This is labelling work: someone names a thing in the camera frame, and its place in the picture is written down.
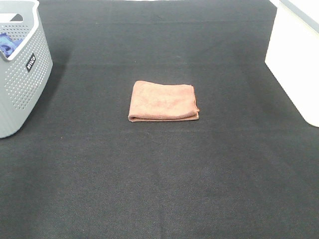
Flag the brown microfibre towel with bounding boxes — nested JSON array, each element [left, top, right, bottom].
[[128, 81, 199, 122]]

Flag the white storage bin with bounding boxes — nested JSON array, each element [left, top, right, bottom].
[[265, 0, 319, 127]]

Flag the grey perforated laundry basket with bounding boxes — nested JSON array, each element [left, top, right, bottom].
[[0, 0, 53, 138]]

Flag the blue towel in basket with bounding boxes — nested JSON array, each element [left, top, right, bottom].
[[0, 33, 22, 58]]

